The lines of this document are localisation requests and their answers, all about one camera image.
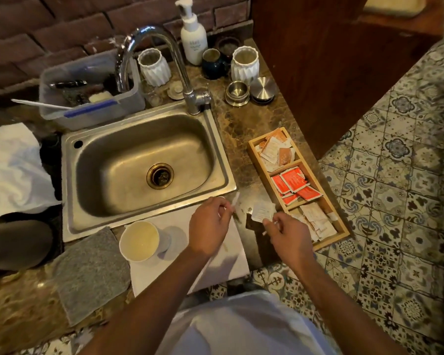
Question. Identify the brass sink drain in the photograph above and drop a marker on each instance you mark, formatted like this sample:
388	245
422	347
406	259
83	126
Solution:
160	176

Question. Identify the person's left hand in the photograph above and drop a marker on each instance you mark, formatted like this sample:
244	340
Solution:
207	227

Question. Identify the torn white packet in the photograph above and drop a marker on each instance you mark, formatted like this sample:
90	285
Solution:
262	210

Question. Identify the small round metal disc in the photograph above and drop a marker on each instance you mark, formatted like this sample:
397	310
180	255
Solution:
176	90

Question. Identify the wooden organizer tray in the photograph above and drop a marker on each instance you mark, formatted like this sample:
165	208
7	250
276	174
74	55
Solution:
333	240

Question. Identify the white ribbed ceramic cup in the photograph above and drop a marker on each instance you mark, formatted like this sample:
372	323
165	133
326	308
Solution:
245	66
154	68

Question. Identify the white plastic stick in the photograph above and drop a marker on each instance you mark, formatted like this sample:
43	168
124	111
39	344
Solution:
40	104

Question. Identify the dark blue mug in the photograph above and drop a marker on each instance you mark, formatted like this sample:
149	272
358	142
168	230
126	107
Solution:
214	66

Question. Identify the person's right thumb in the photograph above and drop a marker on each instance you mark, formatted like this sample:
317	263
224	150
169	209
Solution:
271	226

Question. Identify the white pump bottle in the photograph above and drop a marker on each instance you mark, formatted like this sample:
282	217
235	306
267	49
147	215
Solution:
193	40

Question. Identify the beige pad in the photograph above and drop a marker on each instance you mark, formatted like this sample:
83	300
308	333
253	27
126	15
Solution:
394	4

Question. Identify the stainless steel sink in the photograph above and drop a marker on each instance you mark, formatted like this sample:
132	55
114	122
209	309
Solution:
133	155

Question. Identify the clear plastic container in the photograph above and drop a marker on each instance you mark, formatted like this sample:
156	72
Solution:
96	115

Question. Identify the person's right forearm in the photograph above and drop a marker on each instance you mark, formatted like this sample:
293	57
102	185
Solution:
340	310

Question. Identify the person's right hand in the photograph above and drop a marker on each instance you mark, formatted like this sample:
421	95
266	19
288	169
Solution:
292	242

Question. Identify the white crumpled cloth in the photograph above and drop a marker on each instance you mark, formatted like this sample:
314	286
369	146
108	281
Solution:
11	170

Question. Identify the dark round bowl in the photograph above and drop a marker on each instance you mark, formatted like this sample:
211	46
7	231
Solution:
228	45

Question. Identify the black pen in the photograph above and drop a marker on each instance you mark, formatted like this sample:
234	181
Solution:
68	84

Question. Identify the person's left thumb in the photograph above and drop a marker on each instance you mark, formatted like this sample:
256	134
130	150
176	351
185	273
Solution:
227	209

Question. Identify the grey felt cloth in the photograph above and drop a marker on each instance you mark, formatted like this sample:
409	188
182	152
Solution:
90	275

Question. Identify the small clear glass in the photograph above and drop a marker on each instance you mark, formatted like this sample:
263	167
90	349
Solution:
152	95

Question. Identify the round steel lid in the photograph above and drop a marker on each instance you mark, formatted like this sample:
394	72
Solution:
262	90

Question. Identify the dark wooden cabinet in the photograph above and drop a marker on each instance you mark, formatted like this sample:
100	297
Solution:
318	70

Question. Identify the chrome curved faucet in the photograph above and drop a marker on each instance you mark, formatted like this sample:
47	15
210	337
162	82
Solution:
190	96

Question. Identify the white paper towel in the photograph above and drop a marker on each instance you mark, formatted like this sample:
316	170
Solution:
225	269

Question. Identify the small steel cup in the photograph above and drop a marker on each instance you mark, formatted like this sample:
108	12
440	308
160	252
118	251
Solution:
237	94

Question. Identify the person's white apron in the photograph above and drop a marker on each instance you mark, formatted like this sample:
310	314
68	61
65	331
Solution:
244	329

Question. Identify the grey rounded bin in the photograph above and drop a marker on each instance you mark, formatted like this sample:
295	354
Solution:
14	245

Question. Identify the pile of white sachets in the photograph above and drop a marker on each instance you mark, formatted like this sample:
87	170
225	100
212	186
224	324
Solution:
314	214

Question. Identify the white soap bar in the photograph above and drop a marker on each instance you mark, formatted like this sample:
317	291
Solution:
100	96

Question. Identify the pile of brown sachets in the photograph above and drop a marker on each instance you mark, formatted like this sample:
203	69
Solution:
273	149

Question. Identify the pile of red sachets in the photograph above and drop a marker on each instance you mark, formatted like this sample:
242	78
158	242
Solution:
292	179

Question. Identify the white torn paper strip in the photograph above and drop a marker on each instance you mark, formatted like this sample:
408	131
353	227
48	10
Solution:
236	199

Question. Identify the person's left forearm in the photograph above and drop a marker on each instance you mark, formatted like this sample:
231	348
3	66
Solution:
151	306

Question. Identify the white paper cup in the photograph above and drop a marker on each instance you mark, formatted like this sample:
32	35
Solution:
138	241

